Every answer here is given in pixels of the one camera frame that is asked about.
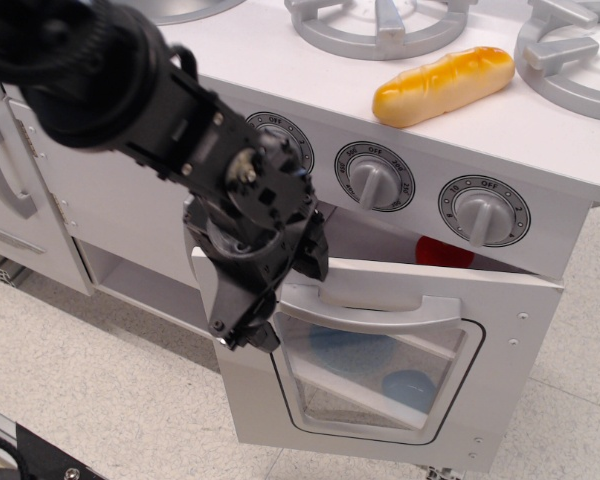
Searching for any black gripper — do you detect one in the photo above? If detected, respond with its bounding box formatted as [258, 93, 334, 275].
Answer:
[184, 197, 329, 353]

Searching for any grey oven door handle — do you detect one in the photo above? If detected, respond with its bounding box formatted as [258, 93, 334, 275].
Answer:
[278, 284, 462, 335]

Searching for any white oven door with window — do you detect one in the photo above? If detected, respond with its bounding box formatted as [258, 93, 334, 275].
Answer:
[216, 258, 563, 472]

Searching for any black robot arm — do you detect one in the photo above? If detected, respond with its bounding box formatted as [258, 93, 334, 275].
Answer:
[0, 1, 328, 353]

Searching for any grey left oven knob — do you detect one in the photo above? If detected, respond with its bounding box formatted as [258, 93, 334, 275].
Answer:
[246, 111, 315, 172]

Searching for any grey oven knob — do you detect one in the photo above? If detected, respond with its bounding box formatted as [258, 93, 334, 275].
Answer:
[438, 175, 531, 248]
[334, 141, 416, 212]
[246, 111, 315, 172]

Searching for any grey middle oven knob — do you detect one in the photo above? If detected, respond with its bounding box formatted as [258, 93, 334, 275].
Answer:
[334, 141, 416, 212]

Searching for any grey right oven knob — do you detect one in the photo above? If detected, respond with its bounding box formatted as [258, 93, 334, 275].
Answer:
[438, 175, 531, 248]

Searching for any blue toy plate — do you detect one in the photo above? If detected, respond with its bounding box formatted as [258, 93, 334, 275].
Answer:
[309, 325, 396, 375]

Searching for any red toy pepper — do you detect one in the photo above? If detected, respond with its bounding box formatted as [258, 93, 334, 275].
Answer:
[415, 236, 475, 268]

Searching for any blue toy bowl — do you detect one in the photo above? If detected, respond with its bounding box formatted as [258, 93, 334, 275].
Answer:
[382, 370, 437, 413]

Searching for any white cabinet door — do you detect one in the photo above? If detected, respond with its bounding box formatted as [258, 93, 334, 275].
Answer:
[7, 98, 201, 281]

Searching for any white toy kitchen unit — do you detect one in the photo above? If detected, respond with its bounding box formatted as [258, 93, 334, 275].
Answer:
[0, 0, 600, 351]

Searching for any grey middle stove burner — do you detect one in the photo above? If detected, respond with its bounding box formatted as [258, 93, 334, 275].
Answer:
[284, 1, 475, 61]

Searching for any grey stove burner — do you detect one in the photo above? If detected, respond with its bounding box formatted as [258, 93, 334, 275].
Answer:
[284, 1, 475, 61]
[514, 1, 600, 120]

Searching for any yellow toy bread loaf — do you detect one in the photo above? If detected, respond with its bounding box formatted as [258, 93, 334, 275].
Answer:
[372, 47, 515, 129]

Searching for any white left fridge door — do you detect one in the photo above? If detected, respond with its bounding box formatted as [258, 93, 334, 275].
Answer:
[0, 85, 93, 295]

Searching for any grey right stove burner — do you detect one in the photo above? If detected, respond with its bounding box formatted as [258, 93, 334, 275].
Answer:
[514, 1, 600, 120]

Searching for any aluminium frame rail right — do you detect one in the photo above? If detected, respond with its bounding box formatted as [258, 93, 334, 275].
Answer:
[426, 466, 465, 480]

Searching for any aluminium frame rail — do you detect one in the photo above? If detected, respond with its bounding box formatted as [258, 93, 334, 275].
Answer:
[0, 255, 31, 288]
[426, 466, 465, 480]

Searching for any aluminium frame rail left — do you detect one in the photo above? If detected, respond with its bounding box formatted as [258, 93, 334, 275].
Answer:
[0, 255, 31, 288]

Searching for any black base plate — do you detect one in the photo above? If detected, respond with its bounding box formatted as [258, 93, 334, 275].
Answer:
[16, 424, 104, 480]

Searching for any black cable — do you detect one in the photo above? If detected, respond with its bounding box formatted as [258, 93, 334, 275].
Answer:
[0, 432, 29, 480]

